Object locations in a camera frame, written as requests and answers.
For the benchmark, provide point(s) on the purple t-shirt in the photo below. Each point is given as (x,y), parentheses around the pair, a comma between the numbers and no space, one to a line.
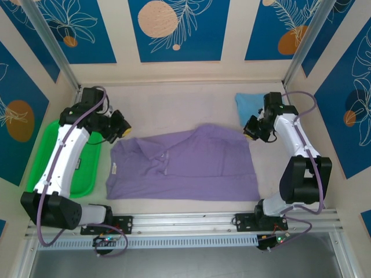
(188,168)

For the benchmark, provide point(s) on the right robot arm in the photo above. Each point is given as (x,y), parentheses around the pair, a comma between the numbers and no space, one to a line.
(292,139)

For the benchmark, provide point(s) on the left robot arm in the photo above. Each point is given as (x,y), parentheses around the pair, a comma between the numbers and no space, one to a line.
(65,162)

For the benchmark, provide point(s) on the light blue folded t-shirt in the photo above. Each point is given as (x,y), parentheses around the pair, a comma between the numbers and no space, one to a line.
(246,105)

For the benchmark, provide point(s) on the green plastic tray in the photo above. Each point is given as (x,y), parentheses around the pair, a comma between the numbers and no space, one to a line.
(87,171)

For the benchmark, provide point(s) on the aluminium frame post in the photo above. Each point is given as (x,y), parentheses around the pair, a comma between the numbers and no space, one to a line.
(49,40)
(307,40)

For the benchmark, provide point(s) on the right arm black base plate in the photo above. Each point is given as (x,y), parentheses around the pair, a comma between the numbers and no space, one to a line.
(245,221)

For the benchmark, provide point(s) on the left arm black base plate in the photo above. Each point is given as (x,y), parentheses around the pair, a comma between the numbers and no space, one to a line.
(124,223)

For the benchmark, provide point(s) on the aluminium mounting rail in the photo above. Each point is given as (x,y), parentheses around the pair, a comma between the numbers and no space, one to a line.
(185,221)

